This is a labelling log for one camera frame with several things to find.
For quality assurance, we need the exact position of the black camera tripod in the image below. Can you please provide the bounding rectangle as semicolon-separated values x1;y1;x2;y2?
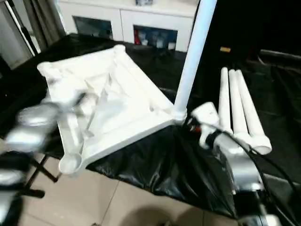
4;0;42;57

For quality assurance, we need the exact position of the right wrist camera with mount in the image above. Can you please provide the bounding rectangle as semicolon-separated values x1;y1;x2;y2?
190;102;221;148

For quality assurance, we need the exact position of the dark object on cabinet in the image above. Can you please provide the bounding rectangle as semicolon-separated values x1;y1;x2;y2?
135;0;155;7

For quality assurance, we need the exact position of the white cabinet with glass doors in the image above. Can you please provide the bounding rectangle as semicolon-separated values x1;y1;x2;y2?
58;0;200;52

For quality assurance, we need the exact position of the black glossy mat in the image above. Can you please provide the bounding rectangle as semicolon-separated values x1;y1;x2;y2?
0;32;301;217

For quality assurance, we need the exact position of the white plastic table leg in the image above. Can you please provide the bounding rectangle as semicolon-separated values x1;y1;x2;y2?
171;0;218;122
218;66;234;136
228;69;251;145
236;70;273;155

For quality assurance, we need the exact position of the grey curtain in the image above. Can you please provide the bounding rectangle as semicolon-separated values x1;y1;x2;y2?
23;0;69;50

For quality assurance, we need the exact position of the long black bar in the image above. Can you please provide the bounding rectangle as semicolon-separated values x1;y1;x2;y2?
258;49;301;62

